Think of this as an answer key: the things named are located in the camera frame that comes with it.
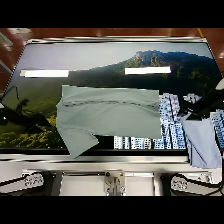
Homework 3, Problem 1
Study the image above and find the light blue garment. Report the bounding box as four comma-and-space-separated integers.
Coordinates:
179, 112, 223, 170

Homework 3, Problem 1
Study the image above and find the grey-green shirt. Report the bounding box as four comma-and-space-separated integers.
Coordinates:
55, 84, 163, 160

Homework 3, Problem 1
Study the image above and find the silver frame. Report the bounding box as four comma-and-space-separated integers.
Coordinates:
0, 147, 224, 196

